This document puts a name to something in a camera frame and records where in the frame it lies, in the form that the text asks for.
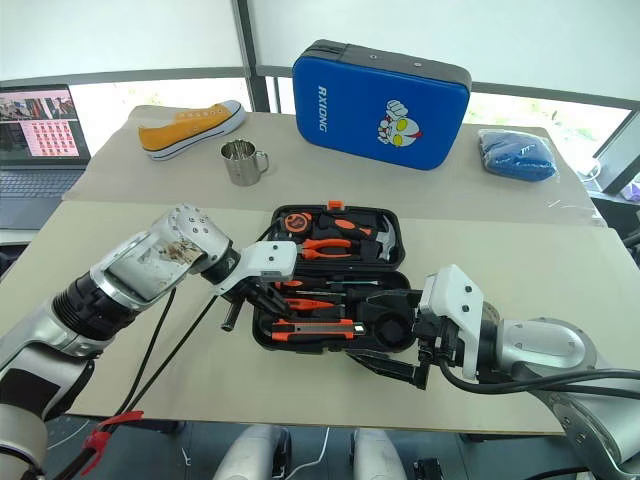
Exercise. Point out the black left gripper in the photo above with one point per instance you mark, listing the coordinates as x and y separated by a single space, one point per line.
232 312

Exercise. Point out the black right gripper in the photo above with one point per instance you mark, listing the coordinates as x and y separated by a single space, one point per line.
437 345

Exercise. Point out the orange voltage tester pen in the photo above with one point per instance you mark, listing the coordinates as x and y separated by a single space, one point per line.
307 304

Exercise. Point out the black orange utility knife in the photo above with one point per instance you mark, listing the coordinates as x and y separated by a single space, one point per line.
315 331

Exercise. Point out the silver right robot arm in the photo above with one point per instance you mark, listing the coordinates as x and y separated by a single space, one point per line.
550 345

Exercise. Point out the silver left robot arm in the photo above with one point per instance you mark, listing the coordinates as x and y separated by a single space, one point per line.
135 270

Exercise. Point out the black tool case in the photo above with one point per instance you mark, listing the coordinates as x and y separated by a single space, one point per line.
370 272

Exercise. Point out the orange black tape measure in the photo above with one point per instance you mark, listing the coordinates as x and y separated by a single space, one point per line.
297 223

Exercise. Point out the grey rounded shell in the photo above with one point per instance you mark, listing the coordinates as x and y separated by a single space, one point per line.
377 457
247 455

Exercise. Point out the stainless steel mug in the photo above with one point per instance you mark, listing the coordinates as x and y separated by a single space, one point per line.
242 162

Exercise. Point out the yellow canvas sneaker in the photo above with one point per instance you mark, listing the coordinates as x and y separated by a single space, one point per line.
185 132

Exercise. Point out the blue RXIONG cartoon case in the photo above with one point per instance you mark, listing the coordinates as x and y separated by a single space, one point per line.
370 115

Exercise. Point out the blue cloth in plastic bag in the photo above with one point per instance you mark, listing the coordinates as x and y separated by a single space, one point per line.
517 157

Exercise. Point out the grey laptop pink screen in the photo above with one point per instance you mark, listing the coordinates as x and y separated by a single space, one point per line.
40 145

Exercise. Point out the purple crumpled object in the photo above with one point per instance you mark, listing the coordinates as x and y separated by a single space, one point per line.
632 192

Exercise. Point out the grey window railing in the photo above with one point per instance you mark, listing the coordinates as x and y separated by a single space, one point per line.
550 90

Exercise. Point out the dark framed monitor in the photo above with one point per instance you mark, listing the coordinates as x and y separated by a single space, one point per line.
622 150

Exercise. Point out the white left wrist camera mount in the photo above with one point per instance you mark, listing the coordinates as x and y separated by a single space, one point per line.
267 257

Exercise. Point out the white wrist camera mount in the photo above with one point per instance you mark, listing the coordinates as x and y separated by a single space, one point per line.
452 310
267 257

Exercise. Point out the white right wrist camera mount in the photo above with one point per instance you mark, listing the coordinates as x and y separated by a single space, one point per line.
452 310

